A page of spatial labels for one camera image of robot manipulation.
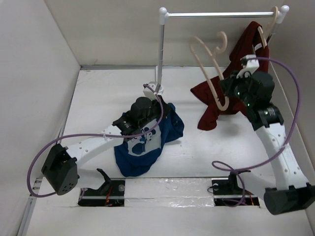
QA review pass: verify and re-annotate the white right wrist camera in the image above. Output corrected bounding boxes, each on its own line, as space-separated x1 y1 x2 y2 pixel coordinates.
237 54 259 78

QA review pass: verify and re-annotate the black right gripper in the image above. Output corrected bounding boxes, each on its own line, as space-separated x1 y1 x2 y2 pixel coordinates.
219 69 255 107

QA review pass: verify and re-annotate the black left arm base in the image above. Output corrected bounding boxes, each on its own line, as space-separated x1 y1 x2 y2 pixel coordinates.
78 168 126 207

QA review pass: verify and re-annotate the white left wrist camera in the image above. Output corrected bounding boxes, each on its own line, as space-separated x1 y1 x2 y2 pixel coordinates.
143 82 164 100

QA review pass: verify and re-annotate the wooden hanger with shirt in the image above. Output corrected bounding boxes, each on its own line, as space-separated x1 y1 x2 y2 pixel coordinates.
257 6 279 48

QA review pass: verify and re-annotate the blue printed t-shirt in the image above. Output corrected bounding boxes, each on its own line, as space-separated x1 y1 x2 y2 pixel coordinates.
114 103 185 177

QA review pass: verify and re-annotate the dark red t-shirt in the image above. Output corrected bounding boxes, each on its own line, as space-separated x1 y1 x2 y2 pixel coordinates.
190 21 270 131

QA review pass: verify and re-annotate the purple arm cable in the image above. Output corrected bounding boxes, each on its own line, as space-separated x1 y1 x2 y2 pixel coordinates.
27 84 165 199
211 55 301 207

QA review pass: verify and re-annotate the white clothes rack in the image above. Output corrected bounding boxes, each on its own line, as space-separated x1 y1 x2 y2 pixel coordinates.
156 5 289 85

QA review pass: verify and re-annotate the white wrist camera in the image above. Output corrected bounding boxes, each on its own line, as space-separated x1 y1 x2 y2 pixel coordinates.
237 54 259 78
143 82 164 100

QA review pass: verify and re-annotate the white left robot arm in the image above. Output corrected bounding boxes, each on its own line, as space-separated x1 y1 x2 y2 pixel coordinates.
41 96 171 195

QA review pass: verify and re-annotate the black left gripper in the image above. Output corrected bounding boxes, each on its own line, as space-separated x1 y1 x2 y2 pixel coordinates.
138 94 171 128

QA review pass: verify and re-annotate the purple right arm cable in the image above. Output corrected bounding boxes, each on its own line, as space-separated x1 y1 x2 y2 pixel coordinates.
211 55 301 207

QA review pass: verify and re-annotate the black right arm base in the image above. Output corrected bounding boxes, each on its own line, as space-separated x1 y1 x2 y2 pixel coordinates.
207 174 260 207

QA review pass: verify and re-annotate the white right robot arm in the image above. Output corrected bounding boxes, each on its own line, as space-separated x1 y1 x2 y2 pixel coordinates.
219 71 315 215

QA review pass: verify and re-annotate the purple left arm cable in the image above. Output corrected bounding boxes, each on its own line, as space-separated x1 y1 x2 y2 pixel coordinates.
27 84 165 199

